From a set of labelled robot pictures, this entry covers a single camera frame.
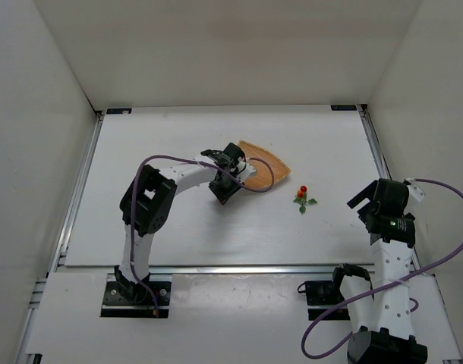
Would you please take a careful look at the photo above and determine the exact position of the fake cherry tomato sprig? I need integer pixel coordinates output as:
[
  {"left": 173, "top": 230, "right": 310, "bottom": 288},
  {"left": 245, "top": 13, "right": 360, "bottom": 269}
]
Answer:
[{"left": 293, "top": 185, "right": 318, "bottom": 215}]

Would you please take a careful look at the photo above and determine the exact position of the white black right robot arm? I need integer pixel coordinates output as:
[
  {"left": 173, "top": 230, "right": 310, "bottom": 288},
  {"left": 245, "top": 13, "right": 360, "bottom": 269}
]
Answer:
[{"left": 332, "top": 179, "right": 428, "bottom": 363}]

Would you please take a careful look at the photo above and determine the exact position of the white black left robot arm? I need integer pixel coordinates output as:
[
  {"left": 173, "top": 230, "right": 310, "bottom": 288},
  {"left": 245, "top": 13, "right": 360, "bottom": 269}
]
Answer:
[{"left": 115, "top": 143, "right": 255, "bottom": 305}]

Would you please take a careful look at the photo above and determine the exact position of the woven bamboo fruit basket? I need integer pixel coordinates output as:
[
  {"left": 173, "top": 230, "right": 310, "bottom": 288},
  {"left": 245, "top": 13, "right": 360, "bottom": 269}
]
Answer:
[{"left": 238, "top": 140, "right": 291, "bottom": 190}]

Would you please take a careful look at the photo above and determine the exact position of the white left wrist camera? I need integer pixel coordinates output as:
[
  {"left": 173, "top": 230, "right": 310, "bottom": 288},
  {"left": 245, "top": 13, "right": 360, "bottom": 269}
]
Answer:
[{"left": 235, "top": 158, "right": 257, "bottom": 183}]

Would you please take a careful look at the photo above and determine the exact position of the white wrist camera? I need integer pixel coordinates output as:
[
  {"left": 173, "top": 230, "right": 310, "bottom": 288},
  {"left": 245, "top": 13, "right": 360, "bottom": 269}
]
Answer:
[
  {"left": 404, "top": 177, "right": 425, "bottom": 206},
  {"left": 235, "top": 158, "right": 257, "bottom": 183}
]

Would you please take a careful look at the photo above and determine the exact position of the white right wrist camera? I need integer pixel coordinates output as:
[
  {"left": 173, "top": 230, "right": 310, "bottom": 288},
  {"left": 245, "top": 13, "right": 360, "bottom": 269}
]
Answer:
[{"left": 404, "top": 177, "right": 425, "bottom": 206}]

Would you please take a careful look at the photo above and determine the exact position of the right aluminium frame rail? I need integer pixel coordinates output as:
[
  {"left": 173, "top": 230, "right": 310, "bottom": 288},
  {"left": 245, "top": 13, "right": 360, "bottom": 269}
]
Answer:
[{"left": 358, "top": 102, "right": 463, "bottom": 361}]

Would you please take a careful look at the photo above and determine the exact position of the aluminium frame rail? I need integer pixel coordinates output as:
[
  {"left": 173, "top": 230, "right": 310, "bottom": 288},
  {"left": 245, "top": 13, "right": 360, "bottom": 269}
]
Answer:
[
  {"left": 14, "top": 111, "right": 106, "bottom": 363},
  {"left": 358, "top": 102, "right": 463, "bottom": 361}
]

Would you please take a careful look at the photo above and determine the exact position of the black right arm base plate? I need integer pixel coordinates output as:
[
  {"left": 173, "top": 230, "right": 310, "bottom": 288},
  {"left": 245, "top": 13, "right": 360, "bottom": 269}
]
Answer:
[{"left": 297, "top": 281, "right": 344, "bottom": 322}]

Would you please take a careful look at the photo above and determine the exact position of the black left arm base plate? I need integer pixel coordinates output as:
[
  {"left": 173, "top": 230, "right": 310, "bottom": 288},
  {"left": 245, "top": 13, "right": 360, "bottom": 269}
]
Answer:
[{"left": 100, "top": 278, "right": 172, "bottom": 319}]

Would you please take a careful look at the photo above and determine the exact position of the left aluminium frame rail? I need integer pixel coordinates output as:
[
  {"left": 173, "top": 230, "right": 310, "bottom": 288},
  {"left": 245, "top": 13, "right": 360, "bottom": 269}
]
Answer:
[{"left": 14, "top": 111, "right": 106, "bottom": 363}]

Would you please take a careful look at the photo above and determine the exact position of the aluminium table edge rail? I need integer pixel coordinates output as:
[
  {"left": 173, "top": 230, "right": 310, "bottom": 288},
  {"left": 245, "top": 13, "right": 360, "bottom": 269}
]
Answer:
[{"left": 46, "top": 263, "right": 339, "bottom": 277}]

